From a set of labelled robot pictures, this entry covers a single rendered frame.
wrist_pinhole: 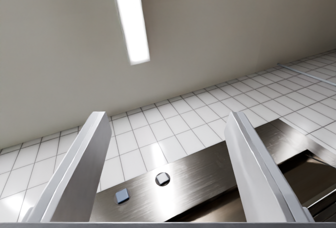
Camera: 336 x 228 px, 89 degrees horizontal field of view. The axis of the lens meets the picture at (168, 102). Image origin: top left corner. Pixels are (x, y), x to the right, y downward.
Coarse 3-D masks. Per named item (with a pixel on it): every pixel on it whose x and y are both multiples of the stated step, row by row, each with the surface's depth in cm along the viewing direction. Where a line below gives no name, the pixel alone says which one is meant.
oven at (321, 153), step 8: (272, 120) 95; (280, 120) 95; (280, 128) 90; (288, 128) 89; (296, 136) 84; (304, 136) 84; (304, 144) 80; (312, 144) 80; (312, 152) 76; (320, 152) 76; (328, 152) 75; (320, 160) 74; (328, 160) 72; (136, 176) 74; (328, 208) 58; (312, 216) 63; (320, 216) 56; (328, 216) 56
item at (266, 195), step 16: (240, 112) 10; (240, 128) 9; (240, 144) 9; (256, 144) 8; (240, 160) 9; (256, 160) 7; (272, 160) 7; (240, 176) 9; (256, 176) 7; (272, 176) 7; (240, 192) 9; (256, 192) 7; (272, 192) 6; (288, 192) 6; (256, 208) 7; (272, 208) 6; (288, 208) 6; (304, 208) 6
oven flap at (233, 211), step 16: (304, 160) 76; (288, 176) 70; (304, 176) 68; (320, 176) 67; (304, 192) 62; (320, 192) 60; (208, 208) 64; (224, 208) 62; (240, 208) 61; (320, 208) 57
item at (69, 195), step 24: (96, 120) 10; (72, 144) 8; (96, 144) 9; (72, 168) 7; (96, 168) 9; (48, 192) 6; (72, 192) 7; (96, 192) 9; (24, 216) 6; (48, 216) 6; (72, 216) 7
